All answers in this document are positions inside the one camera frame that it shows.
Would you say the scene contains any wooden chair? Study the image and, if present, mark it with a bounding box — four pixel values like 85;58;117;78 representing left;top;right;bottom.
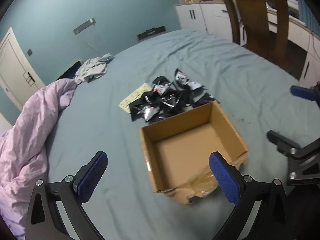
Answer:
216;0;297;78

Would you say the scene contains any blue curtain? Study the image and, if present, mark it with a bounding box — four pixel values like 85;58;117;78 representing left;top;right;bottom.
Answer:
296;0;320;29

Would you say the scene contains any cardboard box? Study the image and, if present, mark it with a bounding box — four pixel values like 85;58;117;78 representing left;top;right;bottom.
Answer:
138;100;248;205

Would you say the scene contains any pile of black snack packets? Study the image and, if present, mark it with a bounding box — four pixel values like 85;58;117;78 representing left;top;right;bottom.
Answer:
129;68;220;123

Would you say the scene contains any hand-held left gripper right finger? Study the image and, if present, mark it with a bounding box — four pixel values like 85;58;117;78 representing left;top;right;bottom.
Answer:
209;151;294;240

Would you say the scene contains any beige sachet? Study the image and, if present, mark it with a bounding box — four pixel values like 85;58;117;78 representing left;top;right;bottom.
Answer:
119;97;133;113
137;83;152;97
127;89;143;105

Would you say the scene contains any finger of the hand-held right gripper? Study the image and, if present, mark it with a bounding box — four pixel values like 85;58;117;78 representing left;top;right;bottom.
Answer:
267;130;320;187
291;81;320;102

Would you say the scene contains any grey crumpled cloth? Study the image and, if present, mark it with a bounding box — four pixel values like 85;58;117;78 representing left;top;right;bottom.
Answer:
74;53;115;85

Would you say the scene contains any metal wall plate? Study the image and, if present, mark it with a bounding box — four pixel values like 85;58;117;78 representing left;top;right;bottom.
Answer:
73;17;97;35

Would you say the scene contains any black headboard device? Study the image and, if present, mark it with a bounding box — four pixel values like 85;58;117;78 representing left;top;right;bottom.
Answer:
137;26;167;42

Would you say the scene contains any white cabinet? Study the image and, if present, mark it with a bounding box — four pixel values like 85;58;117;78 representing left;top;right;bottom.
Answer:
267;4;320;85
174;0;235;40

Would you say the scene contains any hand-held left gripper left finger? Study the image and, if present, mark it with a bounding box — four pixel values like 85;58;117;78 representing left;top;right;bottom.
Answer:
25;151;108;240

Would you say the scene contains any pink blanket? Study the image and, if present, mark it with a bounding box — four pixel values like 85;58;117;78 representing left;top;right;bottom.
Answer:
0;79;77;239

